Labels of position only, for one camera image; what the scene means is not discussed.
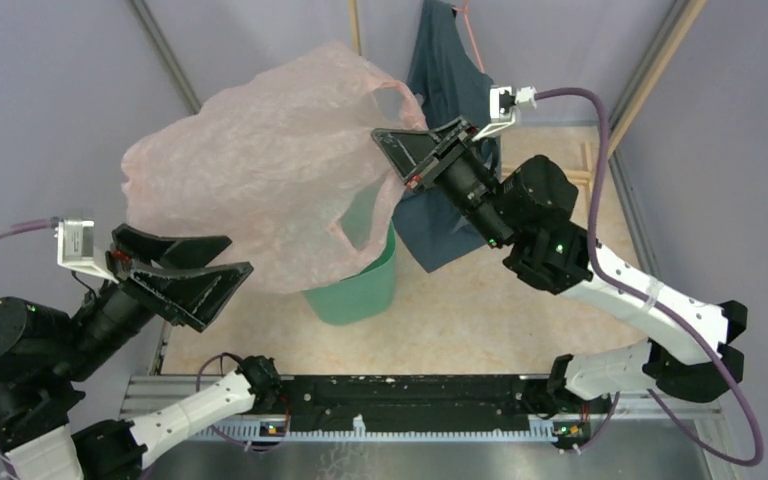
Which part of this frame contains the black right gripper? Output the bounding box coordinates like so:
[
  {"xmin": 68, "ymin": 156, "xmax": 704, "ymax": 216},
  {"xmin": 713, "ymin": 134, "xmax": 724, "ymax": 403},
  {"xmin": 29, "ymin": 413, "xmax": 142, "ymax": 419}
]
[{"xmin": 371, "ymin": 117, "xmax": 514, "ymax": 251}]

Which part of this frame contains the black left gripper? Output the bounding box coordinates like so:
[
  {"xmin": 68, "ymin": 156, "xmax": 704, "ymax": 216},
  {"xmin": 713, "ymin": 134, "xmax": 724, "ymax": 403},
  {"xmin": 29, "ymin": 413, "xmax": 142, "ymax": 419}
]
[{"xmin": 52, "ymin": 220, "xmax": 258, "ymax": 378}]

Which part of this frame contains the pink plastic trash bag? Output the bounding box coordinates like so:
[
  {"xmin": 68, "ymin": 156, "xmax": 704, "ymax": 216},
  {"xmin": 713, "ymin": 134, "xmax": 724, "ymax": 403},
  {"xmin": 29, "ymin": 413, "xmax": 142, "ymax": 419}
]
[{"xmin": 121, "ymin": 42, "xmax": 426, "ymax": 294}]

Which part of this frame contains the green plastic trash bin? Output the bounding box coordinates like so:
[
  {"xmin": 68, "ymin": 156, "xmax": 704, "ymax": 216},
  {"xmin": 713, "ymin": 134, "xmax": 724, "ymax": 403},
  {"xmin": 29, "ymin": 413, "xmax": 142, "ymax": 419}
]
[{"xmin": 303, "ymin": 186, "xmax": 396, "ymax": 326}]

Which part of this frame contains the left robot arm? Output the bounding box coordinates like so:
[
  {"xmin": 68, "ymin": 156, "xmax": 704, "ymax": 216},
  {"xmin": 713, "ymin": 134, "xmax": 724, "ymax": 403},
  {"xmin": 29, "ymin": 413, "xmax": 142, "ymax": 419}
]
[{"xmin": 0, "ymin": 217, "xmax": 282, "ymax": 479}]

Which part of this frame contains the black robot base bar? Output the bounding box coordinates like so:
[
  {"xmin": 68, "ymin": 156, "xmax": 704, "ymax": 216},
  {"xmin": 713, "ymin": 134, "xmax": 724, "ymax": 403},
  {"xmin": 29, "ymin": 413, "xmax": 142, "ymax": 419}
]
[{"xmin": 252, "ymin": 375, "xmax": 610, "ymax": 434}]

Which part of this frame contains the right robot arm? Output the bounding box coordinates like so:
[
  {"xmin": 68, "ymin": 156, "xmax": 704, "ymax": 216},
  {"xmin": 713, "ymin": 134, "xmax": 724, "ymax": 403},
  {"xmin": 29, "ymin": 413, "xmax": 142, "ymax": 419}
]
[{"xmin": 371, "ymin": 119, "xmax": 747, "ymax": 412}]

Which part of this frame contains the dark teal shirt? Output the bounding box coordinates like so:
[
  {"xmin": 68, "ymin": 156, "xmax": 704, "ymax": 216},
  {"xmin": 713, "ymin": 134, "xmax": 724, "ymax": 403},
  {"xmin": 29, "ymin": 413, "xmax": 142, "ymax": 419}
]
[{"xmin": 393, "ymin": 1, "xmax": 494, "ymax": 273}]

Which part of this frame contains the pink clothes hanger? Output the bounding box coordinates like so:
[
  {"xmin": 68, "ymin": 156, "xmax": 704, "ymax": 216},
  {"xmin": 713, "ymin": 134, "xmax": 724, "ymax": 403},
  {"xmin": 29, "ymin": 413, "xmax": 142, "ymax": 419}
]
[{"xmin": 453, "ymin": 0, "xmax": 486, "ymax": 73}]

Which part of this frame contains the wooden clothes rack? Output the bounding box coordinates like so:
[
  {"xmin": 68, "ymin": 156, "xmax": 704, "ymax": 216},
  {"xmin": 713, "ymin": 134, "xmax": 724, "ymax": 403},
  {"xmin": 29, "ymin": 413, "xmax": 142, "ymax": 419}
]
[{"xmin": 347, "ymin": 0, "xmax": 707, "ymax": 190}]

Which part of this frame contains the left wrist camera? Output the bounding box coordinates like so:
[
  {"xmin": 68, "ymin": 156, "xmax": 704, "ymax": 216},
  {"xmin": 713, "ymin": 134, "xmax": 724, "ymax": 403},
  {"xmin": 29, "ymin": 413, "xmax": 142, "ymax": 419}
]
[{"xmin": 55, "ymin": 212, "xmax": 118, "ymax": 283}]

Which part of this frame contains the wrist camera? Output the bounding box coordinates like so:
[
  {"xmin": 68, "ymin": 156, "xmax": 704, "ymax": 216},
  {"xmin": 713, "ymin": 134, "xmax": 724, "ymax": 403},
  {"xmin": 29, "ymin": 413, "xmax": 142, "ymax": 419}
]
[
  {"xmin": 473, "ymin": 86, "xmax": 537, "ymax": 142},
  {"xmin": 55, "ymin": 212, "xmax": 118, "ymax": 283}
]

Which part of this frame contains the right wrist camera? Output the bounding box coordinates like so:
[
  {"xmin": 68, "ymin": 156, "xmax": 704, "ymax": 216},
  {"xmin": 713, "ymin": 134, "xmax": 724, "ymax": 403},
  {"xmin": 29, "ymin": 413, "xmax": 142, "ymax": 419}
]
[{"xmin": 473, "ymin": 86, "xmax": 537, "ymax": 142}]

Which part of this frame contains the white cable duct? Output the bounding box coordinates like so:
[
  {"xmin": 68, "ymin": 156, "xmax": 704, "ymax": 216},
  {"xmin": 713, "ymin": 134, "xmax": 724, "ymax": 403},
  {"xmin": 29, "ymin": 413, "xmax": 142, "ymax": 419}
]
[{"xmin": 189, "ymin": 415, "xmax": 558, "ymax": 446}]

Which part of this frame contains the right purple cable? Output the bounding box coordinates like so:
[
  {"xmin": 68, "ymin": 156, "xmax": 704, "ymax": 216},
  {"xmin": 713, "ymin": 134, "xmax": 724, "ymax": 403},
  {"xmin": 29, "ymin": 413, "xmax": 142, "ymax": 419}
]
[{"xmin": 533, "ymin": 87, "xmax": 766, "ymax": 468}]

